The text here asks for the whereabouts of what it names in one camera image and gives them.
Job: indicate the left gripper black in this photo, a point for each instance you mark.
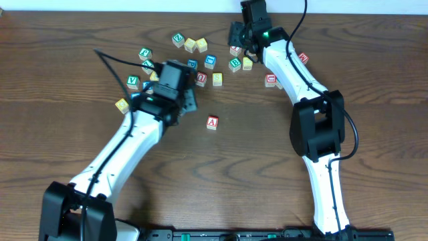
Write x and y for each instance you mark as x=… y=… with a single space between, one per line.
x=192 y=102

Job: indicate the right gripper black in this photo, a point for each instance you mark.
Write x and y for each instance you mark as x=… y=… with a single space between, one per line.
x=234 y=35

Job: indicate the red letter I block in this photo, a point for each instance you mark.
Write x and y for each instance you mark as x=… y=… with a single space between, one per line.
x=235 y=51

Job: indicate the red letter A block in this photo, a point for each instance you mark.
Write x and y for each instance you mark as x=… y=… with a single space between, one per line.
x=212 y=122

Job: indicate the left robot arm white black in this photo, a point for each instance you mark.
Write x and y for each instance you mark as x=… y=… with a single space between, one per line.
x=84 y=208

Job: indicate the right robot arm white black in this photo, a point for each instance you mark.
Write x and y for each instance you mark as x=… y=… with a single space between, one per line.
x=317 y=125

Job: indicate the green letter B block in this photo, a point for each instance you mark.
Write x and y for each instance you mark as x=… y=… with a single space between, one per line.
x=234 y=64

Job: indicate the red letter U block centre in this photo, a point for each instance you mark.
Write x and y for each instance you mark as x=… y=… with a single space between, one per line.
x=201 y=79

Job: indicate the red letter u block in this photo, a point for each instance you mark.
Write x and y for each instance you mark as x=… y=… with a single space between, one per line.
x=201 y=79
x=270 y=80

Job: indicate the yellow block beside B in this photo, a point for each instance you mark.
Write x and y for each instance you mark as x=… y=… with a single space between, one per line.
x=247 y=64

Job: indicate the yellow block right of pair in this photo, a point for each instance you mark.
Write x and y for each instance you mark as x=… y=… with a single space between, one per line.
x=202 y=45

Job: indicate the yellow block of pair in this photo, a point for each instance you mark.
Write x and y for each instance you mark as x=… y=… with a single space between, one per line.
x=202 y=45
x=190 y=45

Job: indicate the blue letter L block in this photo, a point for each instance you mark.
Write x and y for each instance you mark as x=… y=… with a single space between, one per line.
x=210 y=61

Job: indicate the yellow letter S block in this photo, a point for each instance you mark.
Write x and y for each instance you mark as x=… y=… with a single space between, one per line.
x=217 y=79

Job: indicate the blue letter P block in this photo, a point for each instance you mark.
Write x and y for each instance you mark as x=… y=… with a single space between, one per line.
x=192 y=63

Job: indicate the yellow block near R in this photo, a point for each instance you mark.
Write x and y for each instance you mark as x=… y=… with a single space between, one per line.
x=154 y=76

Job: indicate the blue number 2 block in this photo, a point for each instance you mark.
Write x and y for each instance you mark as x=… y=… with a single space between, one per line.
x=147 y=87

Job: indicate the yellow block left of pair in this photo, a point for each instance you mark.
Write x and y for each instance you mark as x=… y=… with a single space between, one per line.
x=190 y=45

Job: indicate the red letter U block right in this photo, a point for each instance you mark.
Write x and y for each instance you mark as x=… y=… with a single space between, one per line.
x=270 y=80

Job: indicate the green number 1 block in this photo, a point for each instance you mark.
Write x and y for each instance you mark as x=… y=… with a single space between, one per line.
x=148 y=66

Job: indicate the green letter V block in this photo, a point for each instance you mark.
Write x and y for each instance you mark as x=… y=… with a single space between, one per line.
x=133 y=82

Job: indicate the green letter Z block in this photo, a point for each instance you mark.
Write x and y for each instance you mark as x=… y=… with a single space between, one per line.
x=178 y=39

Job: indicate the blue letter I block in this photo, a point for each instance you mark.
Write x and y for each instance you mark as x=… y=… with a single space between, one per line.
x=279 y=85

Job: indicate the yellow block lower left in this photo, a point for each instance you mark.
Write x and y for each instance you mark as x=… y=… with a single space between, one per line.
x=122 y=106

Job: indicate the red letter M block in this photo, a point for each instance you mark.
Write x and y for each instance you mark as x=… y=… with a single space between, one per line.
x=303 y=57

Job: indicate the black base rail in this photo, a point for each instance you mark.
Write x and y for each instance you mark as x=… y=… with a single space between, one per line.
x=267 y=235

